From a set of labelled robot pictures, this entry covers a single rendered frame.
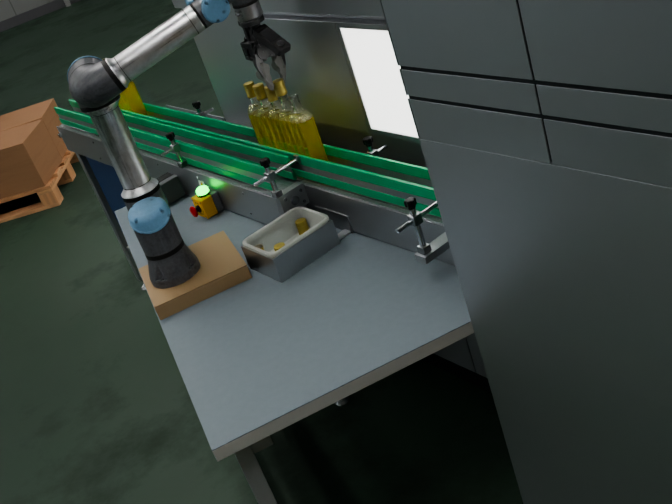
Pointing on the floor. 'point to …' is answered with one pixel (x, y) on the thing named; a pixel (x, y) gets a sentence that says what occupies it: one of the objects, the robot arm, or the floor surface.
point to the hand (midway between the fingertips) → (278, 83)
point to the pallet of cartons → (33, 158)
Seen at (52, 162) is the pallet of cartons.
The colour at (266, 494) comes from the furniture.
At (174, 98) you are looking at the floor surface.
